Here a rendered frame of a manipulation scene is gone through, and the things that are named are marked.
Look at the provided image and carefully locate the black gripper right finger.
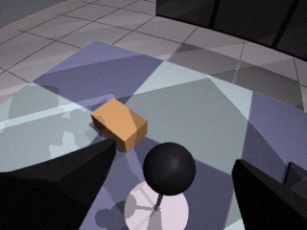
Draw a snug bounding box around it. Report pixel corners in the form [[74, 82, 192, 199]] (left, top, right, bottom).
[[231, 158, 307, 230]]

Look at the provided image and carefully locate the glass french press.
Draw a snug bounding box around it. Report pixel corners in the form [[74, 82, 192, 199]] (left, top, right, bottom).
[[124, 142, 196, 230]]

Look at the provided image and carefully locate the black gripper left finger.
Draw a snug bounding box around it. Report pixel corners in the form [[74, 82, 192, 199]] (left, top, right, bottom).
[[0, 138, 116, 230]]

